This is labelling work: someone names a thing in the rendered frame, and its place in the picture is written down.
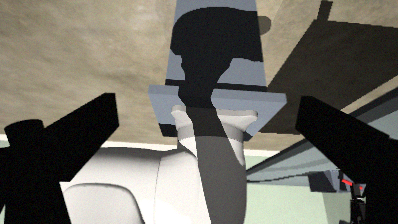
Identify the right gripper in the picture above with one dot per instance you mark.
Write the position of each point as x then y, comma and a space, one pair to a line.
360, 205

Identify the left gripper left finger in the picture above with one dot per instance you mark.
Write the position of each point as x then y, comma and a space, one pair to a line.
39, 158

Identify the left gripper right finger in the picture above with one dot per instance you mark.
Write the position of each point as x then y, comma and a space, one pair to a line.
363, 153

